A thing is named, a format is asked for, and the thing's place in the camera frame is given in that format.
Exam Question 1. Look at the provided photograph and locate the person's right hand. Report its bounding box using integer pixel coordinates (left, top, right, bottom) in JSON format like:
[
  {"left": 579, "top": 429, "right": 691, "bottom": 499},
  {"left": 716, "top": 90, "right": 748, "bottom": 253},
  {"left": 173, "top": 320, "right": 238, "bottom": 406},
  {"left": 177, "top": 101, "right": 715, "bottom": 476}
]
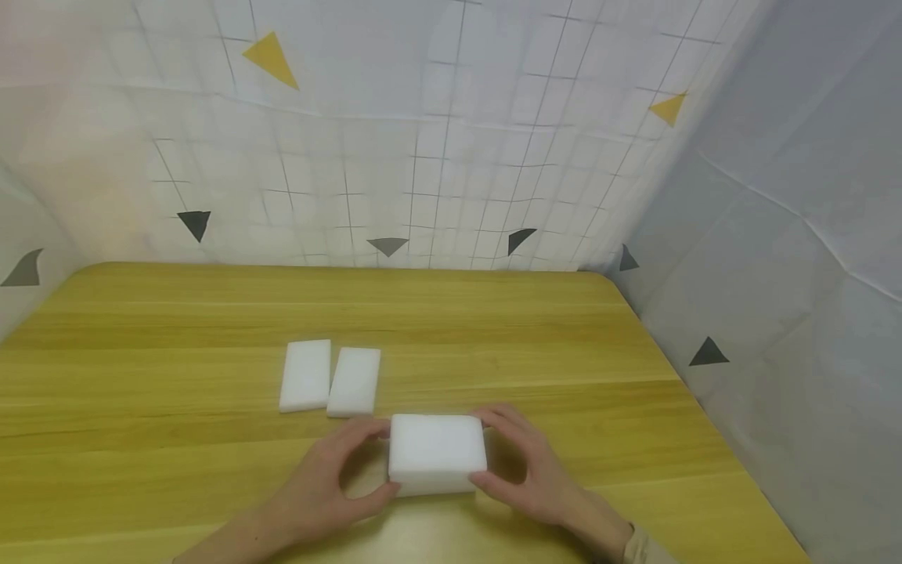
[{"left": 467, "top": 404, "right": 607, "bottom": 540}]

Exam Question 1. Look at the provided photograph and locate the person's left hand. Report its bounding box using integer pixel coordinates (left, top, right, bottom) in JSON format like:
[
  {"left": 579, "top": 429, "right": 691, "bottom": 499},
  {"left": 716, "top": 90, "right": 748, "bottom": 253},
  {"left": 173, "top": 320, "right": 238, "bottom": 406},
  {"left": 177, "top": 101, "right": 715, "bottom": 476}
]
[{"left": 265, "top": 418, "right": 402, "bottom": 539}]

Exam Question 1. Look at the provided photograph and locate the thick white sponge block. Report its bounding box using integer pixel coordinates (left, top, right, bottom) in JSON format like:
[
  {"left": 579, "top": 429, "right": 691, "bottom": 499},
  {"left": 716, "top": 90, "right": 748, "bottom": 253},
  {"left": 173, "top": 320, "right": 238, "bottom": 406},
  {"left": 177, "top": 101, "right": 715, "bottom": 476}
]
[{"left": 388, "top": 414, "right": 489, "bottom": 497}]

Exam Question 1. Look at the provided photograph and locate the person's right forearm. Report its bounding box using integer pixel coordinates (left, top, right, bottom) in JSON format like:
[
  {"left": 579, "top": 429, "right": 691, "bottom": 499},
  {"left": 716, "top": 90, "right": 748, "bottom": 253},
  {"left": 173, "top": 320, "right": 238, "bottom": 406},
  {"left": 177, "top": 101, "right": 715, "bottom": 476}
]
[{"left": 564, "top": 505, "right": 681, "bottom": 564}]

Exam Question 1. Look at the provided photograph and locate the person's left forearm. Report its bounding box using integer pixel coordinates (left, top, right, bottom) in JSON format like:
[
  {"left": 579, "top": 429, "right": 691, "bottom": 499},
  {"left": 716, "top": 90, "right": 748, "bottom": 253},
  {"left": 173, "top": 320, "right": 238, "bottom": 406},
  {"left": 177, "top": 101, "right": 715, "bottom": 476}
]
[{"left": 172, "top": 509, "right": 294, "bottom": 564}]

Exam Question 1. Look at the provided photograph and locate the thin white sponge block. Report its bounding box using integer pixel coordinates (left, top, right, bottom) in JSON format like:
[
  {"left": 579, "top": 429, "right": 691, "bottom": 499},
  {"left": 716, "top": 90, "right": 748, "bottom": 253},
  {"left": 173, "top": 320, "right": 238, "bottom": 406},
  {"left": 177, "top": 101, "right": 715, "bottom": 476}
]
[
  {"left": 278, "top": 339, "right": 332, "bottom": 414},
  {"left": 326, "top": 347, "right": 382, "bottom": 418}
]

